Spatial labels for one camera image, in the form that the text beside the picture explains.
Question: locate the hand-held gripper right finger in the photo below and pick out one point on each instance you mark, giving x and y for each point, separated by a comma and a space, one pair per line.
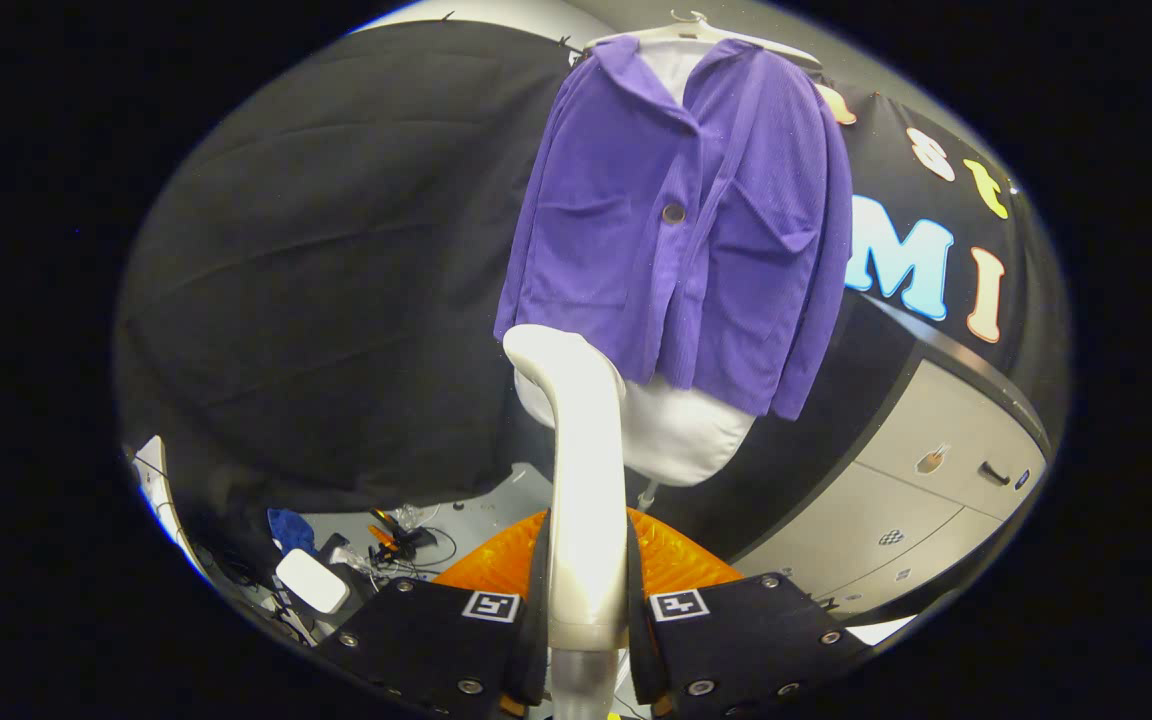
736, 650

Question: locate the blue cloth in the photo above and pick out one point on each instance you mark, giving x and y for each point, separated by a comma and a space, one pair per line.
291, 528

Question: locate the white padded garment form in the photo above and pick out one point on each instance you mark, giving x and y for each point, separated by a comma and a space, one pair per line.
676, 430

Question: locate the orange tool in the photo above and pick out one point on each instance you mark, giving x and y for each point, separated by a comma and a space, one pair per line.
383, 535

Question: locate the purple jacket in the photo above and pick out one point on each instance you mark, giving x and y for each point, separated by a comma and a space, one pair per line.
736, 250

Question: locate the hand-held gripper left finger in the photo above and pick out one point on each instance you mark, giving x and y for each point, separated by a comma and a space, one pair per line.
436, 650

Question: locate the white paper sheet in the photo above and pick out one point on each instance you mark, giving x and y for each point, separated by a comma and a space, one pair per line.
881, 630

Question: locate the black backdrop cloth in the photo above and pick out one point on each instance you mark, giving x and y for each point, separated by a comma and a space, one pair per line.
336, 280

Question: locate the grey cabinet with black top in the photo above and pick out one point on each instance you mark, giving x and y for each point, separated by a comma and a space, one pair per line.
926, 410

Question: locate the white stand pole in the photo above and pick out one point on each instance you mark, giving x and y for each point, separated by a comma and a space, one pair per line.
647, 496

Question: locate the white clothes hanger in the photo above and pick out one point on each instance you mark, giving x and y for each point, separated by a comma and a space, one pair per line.
706, 30

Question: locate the white garment steamer head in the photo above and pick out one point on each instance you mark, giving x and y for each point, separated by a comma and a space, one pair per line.
586, 480

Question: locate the white board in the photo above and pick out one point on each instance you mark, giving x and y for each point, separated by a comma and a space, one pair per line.
158, 480

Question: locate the white rounded box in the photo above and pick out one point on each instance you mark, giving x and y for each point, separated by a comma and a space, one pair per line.
313, 582

